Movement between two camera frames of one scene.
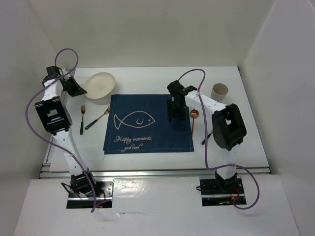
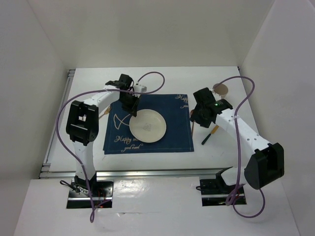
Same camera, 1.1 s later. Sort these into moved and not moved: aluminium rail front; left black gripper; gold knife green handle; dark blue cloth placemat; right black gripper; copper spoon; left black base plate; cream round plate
Moved: right black gripper; cream round plate; left black gripper
Not moved: copper spoon; left black base plate; dark blue cloth placemat; aluminium rail front; gold knife green handle
